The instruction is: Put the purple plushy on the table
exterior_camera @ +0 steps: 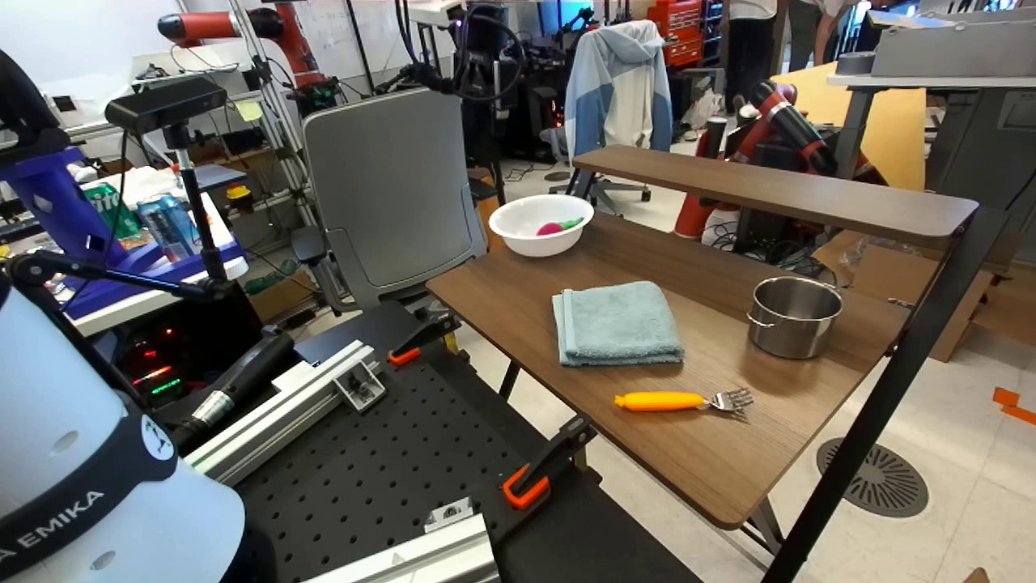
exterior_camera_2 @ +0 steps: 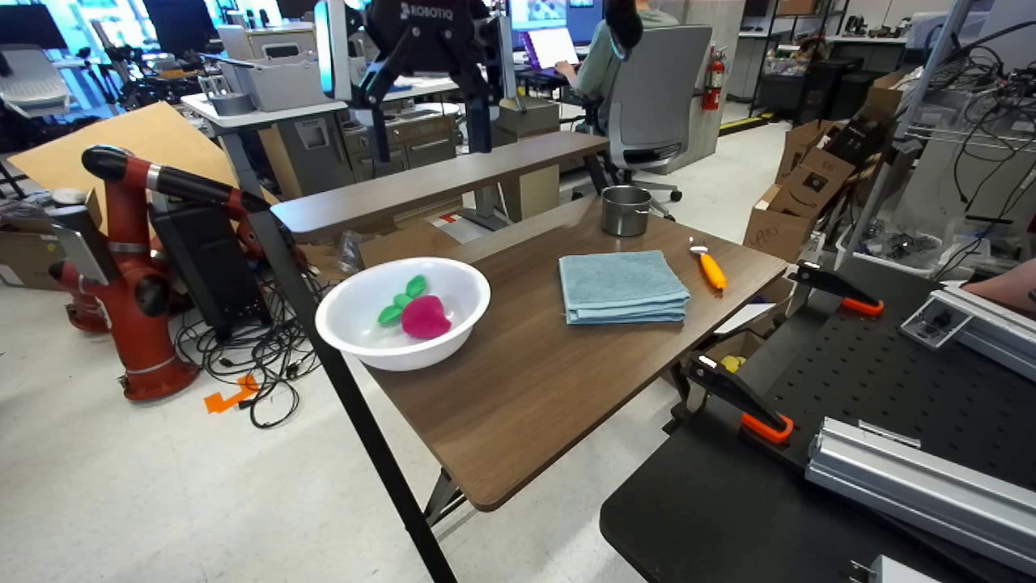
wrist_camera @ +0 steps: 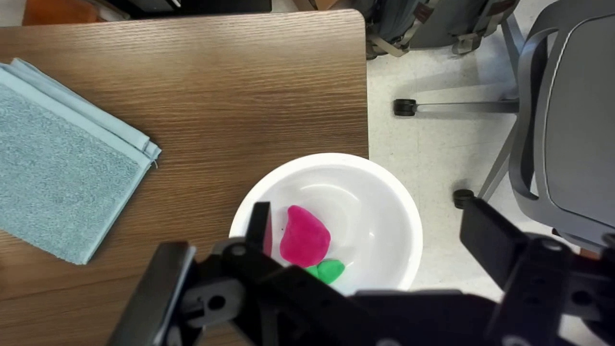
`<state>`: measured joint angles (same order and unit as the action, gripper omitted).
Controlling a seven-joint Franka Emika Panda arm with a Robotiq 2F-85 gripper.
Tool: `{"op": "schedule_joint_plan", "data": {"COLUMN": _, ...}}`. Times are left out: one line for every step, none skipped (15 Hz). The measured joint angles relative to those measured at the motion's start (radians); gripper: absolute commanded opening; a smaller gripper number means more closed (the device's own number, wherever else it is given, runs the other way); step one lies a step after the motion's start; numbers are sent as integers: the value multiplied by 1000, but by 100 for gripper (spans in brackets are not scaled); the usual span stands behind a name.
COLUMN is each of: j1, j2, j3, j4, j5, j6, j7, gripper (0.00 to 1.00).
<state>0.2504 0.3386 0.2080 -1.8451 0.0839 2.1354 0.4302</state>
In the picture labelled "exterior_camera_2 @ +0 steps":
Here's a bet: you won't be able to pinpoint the aluminium extrusion rail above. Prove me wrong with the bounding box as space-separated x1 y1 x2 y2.
898 279 1036 384
799 413 1036 580

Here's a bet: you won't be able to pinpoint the folded blue cloth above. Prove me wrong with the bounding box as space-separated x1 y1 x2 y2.
553 248 692 331

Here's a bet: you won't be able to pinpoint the small metal pot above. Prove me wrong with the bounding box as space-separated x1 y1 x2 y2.
596 182 658 244

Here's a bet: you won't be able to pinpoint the black floor cables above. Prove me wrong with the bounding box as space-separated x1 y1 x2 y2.
176 308 325 435

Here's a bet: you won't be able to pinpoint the large cardboard sheet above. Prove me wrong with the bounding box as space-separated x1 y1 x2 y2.
2 102 243 207

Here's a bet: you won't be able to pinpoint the red fire extinguisher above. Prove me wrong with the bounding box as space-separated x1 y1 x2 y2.
696 45 730 118

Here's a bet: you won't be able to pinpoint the orange black bar clamp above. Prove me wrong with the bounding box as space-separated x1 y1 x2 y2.
680 352 799 451
789 262 889 324

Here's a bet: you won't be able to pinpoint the black perforated breadboard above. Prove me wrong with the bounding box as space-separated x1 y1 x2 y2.
596 255 1036 583

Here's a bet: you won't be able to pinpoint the seated person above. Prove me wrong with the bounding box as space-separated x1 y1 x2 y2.
552 0 688 109

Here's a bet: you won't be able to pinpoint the grey office chair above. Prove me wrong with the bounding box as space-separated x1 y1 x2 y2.
583 24 719 212

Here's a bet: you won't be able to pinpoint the purple plushy with green leaves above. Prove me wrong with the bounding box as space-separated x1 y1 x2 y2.
375 271 458 344

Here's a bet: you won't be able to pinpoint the stacked cardboard boxes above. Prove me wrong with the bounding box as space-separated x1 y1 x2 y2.
743 69 914 267

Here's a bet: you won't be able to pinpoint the black table frame leg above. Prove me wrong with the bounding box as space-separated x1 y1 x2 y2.
239 190 459 583

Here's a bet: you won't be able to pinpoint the red Sawyer robot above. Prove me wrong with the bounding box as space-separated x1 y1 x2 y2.
48 141 274 406

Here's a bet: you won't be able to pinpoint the orange handled peeler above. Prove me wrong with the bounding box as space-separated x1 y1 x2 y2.
688 236 732 295

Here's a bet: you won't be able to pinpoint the white plastic bowl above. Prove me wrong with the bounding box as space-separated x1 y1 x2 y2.
310 253 497 376

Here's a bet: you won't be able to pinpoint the metal corner bracket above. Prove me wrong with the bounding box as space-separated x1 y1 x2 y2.
898 295 971 352

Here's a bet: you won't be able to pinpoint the black computer tower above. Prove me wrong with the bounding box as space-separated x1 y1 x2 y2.
146 202 266 341

